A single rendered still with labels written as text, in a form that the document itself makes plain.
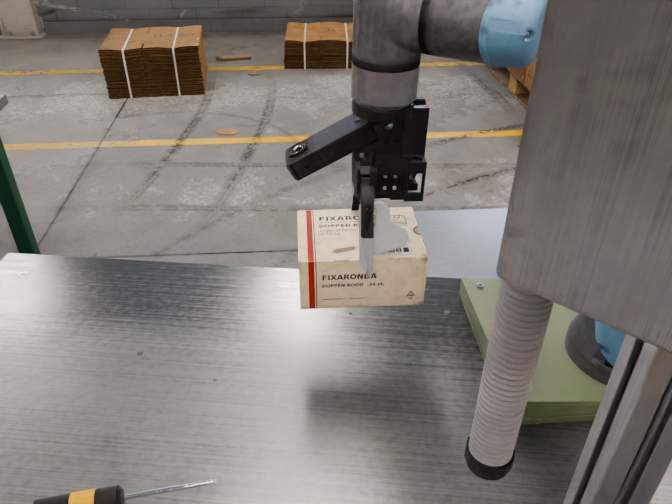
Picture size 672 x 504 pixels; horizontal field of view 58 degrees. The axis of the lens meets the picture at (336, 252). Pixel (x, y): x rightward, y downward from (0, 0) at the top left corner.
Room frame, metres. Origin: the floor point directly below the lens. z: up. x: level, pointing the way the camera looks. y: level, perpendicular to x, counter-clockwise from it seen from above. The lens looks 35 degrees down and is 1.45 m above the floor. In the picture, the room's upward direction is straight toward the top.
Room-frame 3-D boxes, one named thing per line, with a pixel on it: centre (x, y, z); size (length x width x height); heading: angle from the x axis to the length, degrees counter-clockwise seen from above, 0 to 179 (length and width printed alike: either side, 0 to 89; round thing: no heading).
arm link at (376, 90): (0.66, -0.05, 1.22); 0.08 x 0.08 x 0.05
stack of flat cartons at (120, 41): (4.15, 1.23, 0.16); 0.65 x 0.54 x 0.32; 98
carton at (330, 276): (0.66, -0.03, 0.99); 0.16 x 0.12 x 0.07; 94
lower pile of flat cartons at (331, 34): (4.73, 0.07, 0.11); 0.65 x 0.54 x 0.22; 91
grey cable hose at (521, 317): (0.27, -0.11, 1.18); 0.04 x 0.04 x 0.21
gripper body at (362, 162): (0.66, -0.06, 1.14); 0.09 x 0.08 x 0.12; 94
